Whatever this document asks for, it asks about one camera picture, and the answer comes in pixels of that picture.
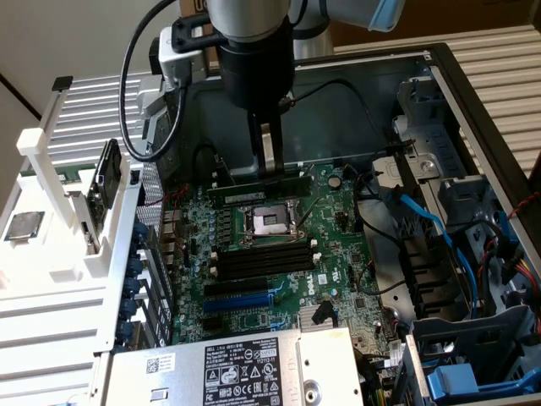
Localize silver CPU socket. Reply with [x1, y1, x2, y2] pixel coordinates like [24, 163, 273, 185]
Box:
[236, 201, 308, 247]

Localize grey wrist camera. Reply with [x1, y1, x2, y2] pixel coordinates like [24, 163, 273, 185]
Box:
[158, 25, 206, 90]

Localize green Dell motherboard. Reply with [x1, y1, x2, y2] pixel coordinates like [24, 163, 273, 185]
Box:
[162, 162, 407, 352]

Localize graphics card silver bracket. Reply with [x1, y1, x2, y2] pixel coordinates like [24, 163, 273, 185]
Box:
[78, 189, 107, 255]

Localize silver finned heatsink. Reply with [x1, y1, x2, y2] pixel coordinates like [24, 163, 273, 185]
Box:
[298, 302, 335, 329]

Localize black wire with connector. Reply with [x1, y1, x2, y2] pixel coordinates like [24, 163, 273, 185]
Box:
[278, 78, 409, 156]

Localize blue plastic drive bracket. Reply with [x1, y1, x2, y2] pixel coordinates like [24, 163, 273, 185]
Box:
[424, 362, 541, 403]

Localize white post black cap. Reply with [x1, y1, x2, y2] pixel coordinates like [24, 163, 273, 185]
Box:
[36, 74, 74, 143]

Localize white parts rack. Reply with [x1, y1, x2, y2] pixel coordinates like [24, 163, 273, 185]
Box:
[0, 129, 145, 299]

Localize blue flat data wire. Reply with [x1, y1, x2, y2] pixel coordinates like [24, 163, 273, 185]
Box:
[380, 185, 481, 308]
[494, 209, 527, 276]

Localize open grey PC case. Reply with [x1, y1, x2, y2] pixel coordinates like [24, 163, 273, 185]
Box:
[90, 41, 541, 406]

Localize RAM slot white latches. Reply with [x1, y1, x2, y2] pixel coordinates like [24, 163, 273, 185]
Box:
[212, 168, 257, 189]
[210, 239, 320, 268]
[210, 250, 322, 283]

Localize black camera bracket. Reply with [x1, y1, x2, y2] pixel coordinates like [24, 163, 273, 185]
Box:
[171, 15, 225, 54]

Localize long blue expansion slot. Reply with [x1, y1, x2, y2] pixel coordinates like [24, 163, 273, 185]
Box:
[201, 292, 275, 315]

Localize black disk drive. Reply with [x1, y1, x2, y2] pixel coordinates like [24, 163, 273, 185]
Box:
[93, 138, 123, 211]

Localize green RAM stick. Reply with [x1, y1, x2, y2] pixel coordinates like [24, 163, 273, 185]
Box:
[206, 172, 313, 209]
[19, 167, 99, 184]

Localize red yellow wire bundle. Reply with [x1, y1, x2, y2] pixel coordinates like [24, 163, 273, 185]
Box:
[505, 249, 541, 305]

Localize silver power supply unit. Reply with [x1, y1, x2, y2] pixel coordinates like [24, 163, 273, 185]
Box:
[96, 325, 364, 406]

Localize black box device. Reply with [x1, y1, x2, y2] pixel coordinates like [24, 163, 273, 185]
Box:
[149, 36, 164, 76]

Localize black camera cable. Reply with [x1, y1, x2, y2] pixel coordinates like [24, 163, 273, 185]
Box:
[119, 0, 189, 162]

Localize grey metal disk bay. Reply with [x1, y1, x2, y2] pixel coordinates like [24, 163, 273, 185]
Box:
[371, 75, 500, 229]

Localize red black twisted wire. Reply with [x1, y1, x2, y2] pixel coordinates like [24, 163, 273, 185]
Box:
[162, 185, 191, 259]
[506, 189, 541, 221]

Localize printed cardboard box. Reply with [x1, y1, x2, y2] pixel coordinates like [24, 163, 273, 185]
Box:
[177, 0, 223, 73]

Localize grey plastic drive caddy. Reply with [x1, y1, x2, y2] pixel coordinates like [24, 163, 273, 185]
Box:
[412, 304, 536, 390]

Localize long black expansion slot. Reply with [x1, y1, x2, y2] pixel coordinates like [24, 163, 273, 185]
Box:
[204, 277, 271, 298]

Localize thin steel locking lever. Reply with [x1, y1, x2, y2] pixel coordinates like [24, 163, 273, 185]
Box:
[214, 155, 234, 186]
[295, 197, 320, 233]

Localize black power wire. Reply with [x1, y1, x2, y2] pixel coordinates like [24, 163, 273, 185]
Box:
[353, 164, 409, 297]

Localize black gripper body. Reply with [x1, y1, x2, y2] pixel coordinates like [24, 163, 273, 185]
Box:
[218, 40, 297, 128]

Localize silver CPU chip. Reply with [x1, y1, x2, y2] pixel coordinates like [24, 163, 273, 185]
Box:
[3, 210, 46, 242]

